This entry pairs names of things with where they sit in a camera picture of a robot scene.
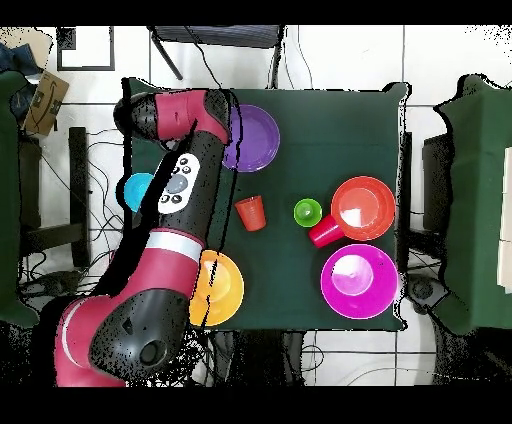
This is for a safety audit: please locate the tangle of black cables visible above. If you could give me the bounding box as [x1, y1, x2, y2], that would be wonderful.
[19, 103, 125, 305]

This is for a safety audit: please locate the red cup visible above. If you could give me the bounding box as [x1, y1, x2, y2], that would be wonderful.
[307, 213, 346, 249]

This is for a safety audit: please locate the black square frame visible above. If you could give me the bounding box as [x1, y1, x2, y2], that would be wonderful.
[56, 25, 116, 72]

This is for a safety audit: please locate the purple bowl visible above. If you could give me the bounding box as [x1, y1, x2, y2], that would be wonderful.
[222, 104, 281, 174]

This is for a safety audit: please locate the green cup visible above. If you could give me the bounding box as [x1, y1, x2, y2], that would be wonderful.
[292, 198, 324, 228]

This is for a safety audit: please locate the green cloth covered table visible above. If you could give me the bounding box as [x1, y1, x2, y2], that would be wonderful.
[433, 73, 512, 336]
[0, 70, 41, 329]

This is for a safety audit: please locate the large yellow bowl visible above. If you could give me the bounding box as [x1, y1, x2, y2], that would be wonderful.
[188, 249, 246, 328]

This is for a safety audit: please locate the large pink bowl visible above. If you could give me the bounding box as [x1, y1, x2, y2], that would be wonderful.
[320, 243, 400, 320]

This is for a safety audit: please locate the cardboard box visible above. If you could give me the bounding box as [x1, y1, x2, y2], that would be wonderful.
[22, 70, 70, 138]

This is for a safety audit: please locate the dark blue fabric bag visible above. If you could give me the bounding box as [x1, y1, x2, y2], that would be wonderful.
[0, 42, 43, 77]

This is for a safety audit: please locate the black folding chair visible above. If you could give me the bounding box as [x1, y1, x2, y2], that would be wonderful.
[146, 25, 288, 90]

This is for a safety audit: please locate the orange bowl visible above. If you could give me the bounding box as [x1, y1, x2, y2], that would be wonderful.
[330, 175, 397, 242]

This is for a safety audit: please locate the beige board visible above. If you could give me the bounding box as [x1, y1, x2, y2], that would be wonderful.
[0, 26, 54, 70]

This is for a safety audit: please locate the white box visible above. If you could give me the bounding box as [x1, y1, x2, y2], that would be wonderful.
[496, 146, 512, 295]

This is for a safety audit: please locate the orange cup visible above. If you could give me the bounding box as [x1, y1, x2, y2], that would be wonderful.
[234, 194, 268, 233]

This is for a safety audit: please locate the black H-shaped stand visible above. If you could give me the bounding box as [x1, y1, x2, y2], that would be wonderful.
[18, 126, 92, 270]
[399, 131, 450, 274]

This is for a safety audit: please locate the small cyan ribbed bowl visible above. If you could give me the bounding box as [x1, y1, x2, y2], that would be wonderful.
[123, 172, 155, 214]

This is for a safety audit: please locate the dark green tablecloth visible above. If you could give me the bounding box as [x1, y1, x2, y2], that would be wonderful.
[121, 76, 413, 333]

